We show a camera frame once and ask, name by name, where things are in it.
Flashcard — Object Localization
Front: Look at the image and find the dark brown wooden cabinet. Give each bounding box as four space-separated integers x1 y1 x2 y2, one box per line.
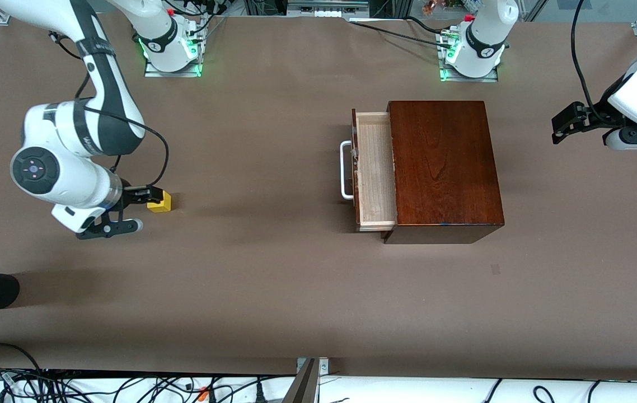
384 101 505 245

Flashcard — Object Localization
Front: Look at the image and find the yellow wooden block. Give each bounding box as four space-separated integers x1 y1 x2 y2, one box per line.
148 191 172 213

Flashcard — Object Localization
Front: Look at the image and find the white board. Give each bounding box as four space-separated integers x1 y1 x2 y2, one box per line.
0 369 637 403

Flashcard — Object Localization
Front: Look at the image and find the grey aluminium bar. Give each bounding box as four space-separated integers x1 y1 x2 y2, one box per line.
282 358 319 403

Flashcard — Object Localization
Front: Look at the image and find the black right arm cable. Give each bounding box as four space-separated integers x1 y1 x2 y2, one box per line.
50 31 171 191

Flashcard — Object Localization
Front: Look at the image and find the black base cable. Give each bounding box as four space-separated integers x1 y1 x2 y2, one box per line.
349 20 455 50

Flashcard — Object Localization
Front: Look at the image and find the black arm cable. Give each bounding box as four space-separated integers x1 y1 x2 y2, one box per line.
570 0 610 121
50 31 171 191

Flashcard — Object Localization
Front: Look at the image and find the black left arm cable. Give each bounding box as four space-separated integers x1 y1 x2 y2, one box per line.
570 0 610 121

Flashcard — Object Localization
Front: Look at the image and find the small metal bracket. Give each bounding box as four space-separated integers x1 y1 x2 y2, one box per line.
296 357 330 374

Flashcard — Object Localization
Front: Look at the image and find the white power strip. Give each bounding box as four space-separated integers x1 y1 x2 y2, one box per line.
288 0 369 18

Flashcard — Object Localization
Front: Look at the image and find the wooden drawer with white handle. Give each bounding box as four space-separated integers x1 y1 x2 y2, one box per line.
340 109 399 232

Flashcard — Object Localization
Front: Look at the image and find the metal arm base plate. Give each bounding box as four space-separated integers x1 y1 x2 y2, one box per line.
439 34 499 83
144 53 203 78

